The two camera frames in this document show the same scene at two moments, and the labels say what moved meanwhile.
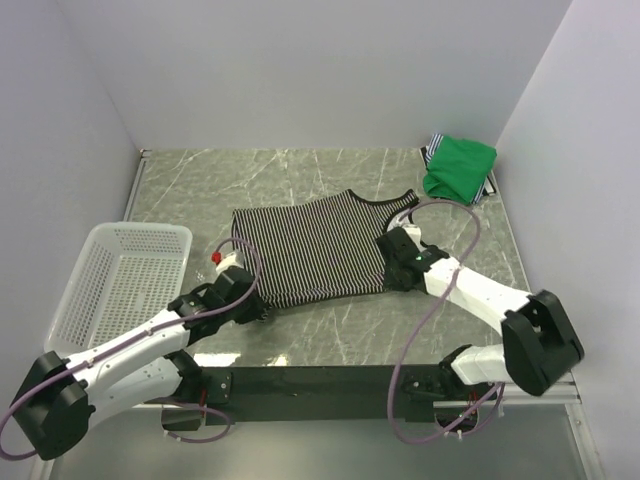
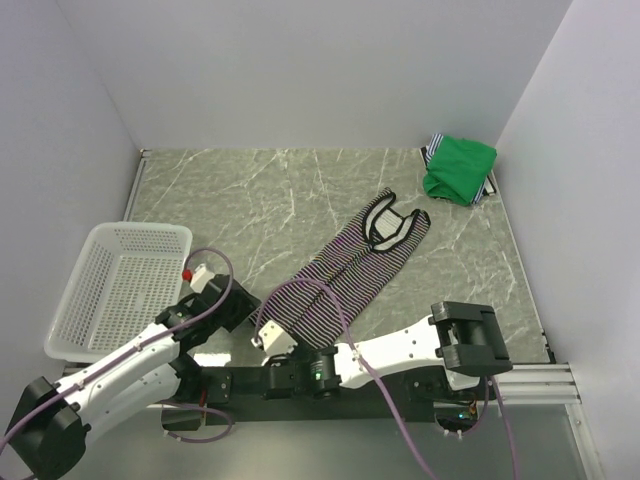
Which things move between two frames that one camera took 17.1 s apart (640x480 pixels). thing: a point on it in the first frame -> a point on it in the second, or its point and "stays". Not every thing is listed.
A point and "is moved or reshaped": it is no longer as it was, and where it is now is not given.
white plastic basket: x=126 y=274 stays
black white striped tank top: x=316 y=247 is moved or reshaped
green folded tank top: x=459 y=169 stays
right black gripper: x=392 y=284 -> x=283 y=360
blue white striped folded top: x=488 y=189 stays
